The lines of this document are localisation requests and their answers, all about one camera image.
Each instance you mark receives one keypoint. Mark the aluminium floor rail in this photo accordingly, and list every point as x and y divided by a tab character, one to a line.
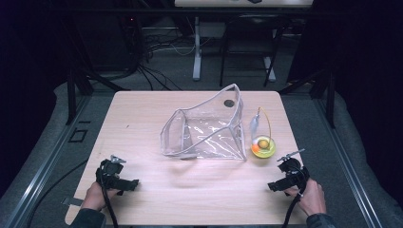
39	169
348	171

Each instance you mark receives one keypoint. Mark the yellow cat toy with feather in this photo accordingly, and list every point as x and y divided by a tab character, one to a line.
263	148

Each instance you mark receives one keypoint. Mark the black chair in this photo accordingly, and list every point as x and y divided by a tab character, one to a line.
253	20

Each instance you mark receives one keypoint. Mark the clear plastic zipper bag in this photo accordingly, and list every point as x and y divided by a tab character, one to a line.
206	133

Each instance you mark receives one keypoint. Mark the black metal frame stand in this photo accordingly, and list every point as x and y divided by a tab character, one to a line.
71	98
330	98

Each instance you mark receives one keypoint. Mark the grey tape strip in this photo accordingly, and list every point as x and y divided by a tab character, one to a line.
72	201

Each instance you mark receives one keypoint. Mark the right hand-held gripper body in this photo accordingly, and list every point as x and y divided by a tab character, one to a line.
293	169

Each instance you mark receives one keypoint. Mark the black equipment case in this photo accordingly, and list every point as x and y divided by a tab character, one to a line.
104	41

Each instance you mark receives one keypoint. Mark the dark round table grommet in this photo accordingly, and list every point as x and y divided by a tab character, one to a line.
228	103

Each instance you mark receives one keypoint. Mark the person's right hand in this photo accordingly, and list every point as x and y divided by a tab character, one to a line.
312	198

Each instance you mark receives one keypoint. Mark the person's left hand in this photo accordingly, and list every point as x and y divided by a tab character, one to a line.
94	197

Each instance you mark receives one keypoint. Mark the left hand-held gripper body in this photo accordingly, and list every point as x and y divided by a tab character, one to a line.
108	169

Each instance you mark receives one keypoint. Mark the white desk leg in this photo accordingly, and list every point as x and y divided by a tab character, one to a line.
197	50
270	69

